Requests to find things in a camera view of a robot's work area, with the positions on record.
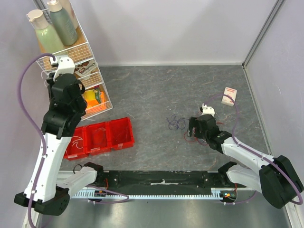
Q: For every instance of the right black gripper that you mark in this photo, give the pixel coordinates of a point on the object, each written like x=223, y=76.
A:
x=196, y=127

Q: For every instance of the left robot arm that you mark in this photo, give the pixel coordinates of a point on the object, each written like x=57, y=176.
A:
x=43, y=193

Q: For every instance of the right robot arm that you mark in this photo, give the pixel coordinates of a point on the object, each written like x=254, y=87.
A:
x=274, y=177

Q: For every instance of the small white card box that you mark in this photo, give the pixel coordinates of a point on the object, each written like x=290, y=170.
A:
x=229, y=96

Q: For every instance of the red bin right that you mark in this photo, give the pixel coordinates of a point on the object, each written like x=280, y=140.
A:
x=121, y=133

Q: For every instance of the red bin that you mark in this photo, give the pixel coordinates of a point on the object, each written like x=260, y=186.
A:
x=121, y=133
x=97, y=138

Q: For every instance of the red bin middle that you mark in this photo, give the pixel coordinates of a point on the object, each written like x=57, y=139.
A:
x=97, y=138

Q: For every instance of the orange snack packs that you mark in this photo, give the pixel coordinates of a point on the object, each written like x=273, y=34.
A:
x=95, y=100

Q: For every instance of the chocolate cookie box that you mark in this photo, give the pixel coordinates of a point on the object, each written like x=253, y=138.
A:
x=85, y=68

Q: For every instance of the dark green bottle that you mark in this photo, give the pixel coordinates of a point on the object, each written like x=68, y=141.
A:
x=62, y=23

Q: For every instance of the light green bottle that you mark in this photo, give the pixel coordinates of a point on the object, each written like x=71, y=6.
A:
x=45, y=32

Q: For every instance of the beige bottle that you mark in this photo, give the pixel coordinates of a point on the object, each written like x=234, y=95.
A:
x=66, y=4

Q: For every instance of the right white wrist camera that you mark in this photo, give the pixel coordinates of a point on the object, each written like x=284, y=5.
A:
x=205, y=109

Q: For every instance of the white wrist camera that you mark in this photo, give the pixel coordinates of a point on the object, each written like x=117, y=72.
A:
x=64, y=64
x=205, y=109

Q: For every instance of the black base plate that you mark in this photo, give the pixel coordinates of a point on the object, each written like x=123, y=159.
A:
x=163, y=182

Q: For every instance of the slotted cable duct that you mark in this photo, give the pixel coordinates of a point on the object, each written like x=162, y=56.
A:
x=91, y=193

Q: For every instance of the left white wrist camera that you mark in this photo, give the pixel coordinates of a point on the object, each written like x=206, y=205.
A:
x=64, y=64

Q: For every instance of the white wire shelf rack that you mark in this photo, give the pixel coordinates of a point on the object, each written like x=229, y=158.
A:
x=81, y=52

